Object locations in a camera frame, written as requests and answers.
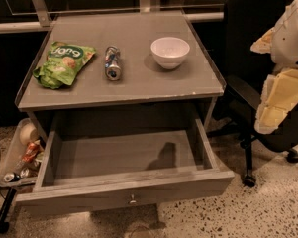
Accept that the grey top drawer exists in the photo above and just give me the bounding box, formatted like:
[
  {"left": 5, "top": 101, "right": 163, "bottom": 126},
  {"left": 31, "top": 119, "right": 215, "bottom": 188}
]
[{"left": 16, "top": 119, "right": 234, "bottom": 215}]

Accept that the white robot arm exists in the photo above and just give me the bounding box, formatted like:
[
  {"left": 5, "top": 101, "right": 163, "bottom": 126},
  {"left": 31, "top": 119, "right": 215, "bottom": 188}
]
[{"left": 250, "top": 0, "right": 298, "bottom": 134}]

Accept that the grey drawer cabinet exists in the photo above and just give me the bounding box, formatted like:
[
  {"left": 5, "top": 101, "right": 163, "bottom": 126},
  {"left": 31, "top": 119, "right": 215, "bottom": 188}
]
[{"left": 14, "top": 11, "right": 228, "bottom": 144}]

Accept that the black office chair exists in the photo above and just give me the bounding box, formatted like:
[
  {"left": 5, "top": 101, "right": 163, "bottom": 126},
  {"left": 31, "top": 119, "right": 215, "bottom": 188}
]
[{"left": 213, "top": 0, "right": 298, "bottom": 187}]

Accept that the white bowl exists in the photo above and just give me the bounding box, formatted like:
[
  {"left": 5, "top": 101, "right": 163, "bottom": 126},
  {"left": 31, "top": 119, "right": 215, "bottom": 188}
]
[{"left": 150, "top": 37, "right": 190, "bottom": 69}]

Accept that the metal railing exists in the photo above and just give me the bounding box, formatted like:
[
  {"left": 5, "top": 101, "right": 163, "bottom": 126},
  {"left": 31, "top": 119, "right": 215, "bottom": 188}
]
[{"left": 0, "top": 0, "right": 223, "bottom": 34}]

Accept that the crushed soda can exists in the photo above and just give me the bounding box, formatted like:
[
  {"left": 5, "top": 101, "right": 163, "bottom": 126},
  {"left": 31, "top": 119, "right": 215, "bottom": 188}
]
[{"left": 105, "top": 46, "right": 122, "bottom": 81}]

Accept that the green snack bag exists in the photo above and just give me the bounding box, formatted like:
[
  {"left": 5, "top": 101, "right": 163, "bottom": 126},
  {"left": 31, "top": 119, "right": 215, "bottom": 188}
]
[{"left": 33, "top": 42, "right": 96, "bottom": 89}]

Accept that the red soda can in bin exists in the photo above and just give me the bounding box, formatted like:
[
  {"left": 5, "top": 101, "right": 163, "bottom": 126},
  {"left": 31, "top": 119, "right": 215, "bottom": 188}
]
[{"left": 22, "top": 142, "right": 40, "bottom": 163}]

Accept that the white cup in bin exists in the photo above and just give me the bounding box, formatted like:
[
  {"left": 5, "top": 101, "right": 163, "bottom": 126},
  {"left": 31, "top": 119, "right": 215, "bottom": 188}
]
[{"left": 19, "top": 123, "right": 39, "bottom": 145}]

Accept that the clear plastic side bin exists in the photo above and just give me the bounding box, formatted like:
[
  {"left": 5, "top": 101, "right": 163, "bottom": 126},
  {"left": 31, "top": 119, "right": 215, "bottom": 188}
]
[{"left": 0, "top": 118, "right": 44, "bottom": 187}]

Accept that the dark soda can in bin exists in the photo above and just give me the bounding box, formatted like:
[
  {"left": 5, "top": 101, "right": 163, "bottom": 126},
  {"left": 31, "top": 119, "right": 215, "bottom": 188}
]
[{"left": 3, "top": 172, "right": 21, "bottom": 182}]

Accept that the black stand leg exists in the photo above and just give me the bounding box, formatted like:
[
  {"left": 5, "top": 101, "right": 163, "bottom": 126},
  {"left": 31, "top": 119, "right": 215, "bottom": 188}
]
[{"left": 0, "top": 188, "right": 16, "bottom": 234}]

